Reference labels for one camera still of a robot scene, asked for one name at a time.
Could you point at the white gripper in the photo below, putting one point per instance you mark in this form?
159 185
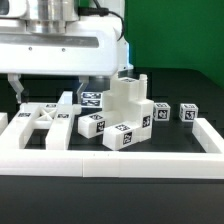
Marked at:
89 47

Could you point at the white chair back frame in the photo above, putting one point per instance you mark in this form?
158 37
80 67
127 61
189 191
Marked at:
57 119

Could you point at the white chair seat part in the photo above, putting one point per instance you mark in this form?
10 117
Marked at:
128 96

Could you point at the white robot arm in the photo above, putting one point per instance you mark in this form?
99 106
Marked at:
50 17

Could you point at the white sheet with markers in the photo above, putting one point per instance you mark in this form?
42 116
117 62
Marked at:
88 99

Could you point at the white block left edge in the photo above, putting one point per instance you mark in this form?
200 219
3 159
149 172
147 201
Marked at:
3 122

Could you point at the white U-shaped obstacle fence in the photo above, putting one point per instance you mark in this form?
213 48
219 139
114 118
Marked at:
206 165

